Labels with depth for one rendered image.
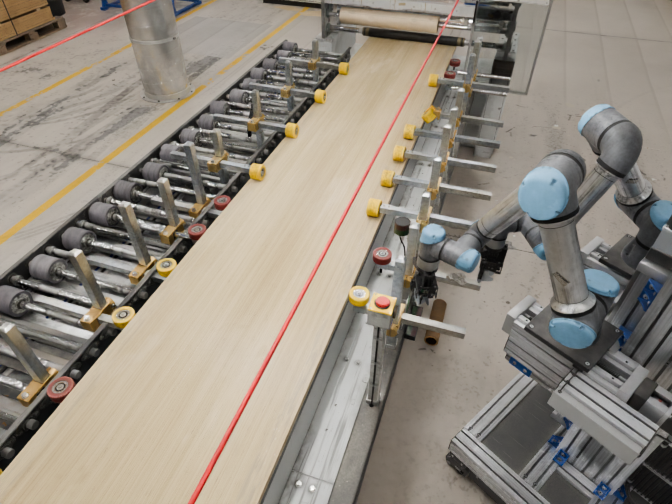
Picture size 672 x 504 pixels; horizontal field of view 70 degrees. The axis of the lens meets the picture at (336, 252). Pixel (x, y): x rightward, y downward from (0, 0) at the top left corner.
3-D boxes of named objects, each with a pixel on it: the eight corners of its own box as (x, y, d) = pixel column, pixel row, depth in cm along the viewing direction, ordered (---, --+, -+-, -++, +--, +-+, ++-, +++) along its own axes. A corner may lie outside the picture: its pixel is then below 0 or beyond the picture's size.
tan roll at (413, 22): (505, 37, 375) (509, 20, 366) (504, 43, 366) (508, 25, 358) (331, 19, 409) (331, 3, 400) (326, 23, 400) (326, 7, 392)
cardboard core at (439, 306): (447, 300, 293) (439, 338, 272) (445, 309, 299) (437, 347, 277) (434, 297, 295) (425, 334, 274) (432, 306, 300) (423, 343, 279)
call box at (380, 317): (394, 314, 146) (397, 297, 141) (389, 332, 141) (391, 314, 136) (372, 309, 148) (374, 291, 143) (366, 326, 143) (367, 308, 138)
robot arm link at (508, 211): (575, 126, 127) (466, 221, 167) (560, 143, 121) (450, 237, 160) (608, 157, 126) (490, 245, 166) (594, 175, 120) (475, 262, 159)
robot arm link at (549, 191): (611, 325, 139) (581, 149, 118) (594, 359, 131) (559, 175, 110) (567, 319, 148) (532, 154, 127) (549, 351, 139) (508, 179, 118)
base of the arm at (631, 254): (672, 261, 179) (685, 241, 172) (654, 280, 172) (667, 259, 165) (632, 241, 188) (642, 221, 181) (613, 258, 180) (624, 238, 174)
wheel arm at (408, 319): (464, 334, 183) (466, 327, 181) (463, 341, 181) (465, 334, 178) (354, 306, 194) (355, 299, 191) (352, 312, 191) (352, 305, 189)
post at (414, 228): (408, 306, 215) (420, 221, 183) (406, 312, 212) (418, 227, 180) (400, 304, 216) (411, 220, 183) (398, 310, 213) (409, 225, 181)
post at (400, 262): (395, 343, 194) (407, 254, 162) (393, 349, 192) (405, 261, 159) (387, 340, 195) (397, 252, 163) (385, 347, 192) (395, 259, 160)
